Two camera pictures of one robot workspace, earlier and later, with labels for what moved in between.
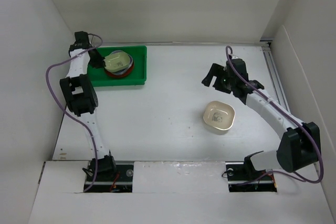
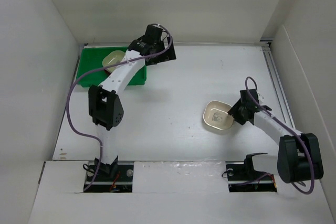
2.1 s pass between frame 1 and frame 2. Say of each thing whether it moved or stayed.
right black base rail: stayed
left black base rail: stayed
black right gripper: moved
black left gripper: moved
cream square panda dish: stayed
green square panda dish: stayed
